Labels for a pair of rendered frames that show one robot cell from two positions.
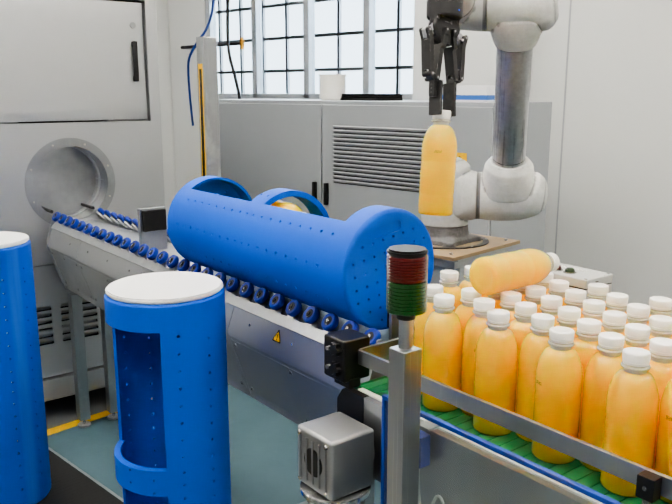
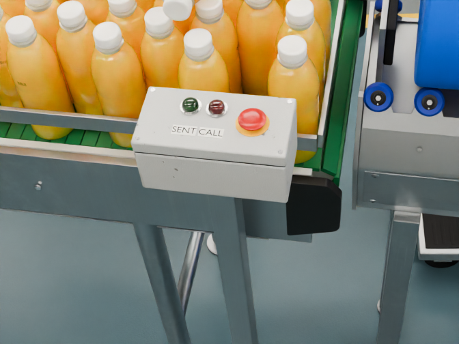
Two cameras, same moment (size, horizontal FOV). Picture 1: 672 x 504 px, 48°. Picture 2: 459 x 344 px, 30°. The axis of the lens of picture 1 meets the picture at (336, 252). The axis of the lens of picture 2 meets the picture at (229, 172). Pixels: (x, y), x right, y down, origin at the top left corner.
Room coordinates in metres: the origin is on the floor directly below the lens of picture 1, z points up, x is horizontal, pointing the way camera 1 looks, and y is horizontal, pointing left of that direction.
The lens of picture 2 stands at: (2.27, -0.93, 1.93)
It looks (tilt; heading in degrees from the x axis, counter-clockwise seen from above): 52 degrees down; 144
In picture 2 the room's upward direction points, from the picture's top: 7 degrees counter-clockwise
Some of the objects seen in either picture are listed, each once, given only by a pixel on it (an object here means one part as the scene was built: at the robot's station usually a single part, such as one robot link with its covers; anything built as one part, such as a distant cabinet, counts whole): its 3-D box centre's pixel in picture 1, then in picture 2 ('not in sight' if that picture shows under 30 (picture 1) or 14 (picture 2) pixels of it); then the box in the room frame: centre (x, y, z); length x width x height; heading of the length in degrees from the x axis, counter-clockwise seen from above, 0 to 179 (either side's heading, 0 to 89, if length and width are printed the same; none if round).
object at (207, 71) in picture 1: (213, 252); not in sight; (3.03, 0.50, 0.85); 0.06 x 0.06 x 1.70; 38
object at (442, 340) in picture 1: (442, 355); not in sight; (1.37, -0.20, 1.00); 0.07 x 0.07 x 0.20
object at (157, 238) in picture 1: (153, 229); not in sight; (2.70, 0.66, 1.00); 0.10 x 0.04 x 0.15; 128
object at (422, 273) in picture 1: (407, 267); not in sight; (1.13, -0.11, 1.23); 0.06 x 0.06 x 0.04
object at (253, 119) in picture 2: not in sight; (252, 120); (1.71, -0.48, 1.11); 0.04 x 0.04 x 0.01
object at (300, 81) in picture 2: not in sight; (294, 102); (1.66, -0.36, 1.00); 0.07 x 0.07 x 0.20
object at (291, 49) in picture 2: not in sight; (291, 49); (1.66, -0.36, 1.11); 0.04 x 0.04 x 0.02
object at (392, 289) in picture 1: (406, 295); not in sight; (1.13, -0.11, 1.18); 0.06 x 0.06 x 0.05
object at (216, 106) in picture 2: not in sight; (216, 106); (1.66, -0.50, 1.11); 0.02 x 0.02 x 0.01
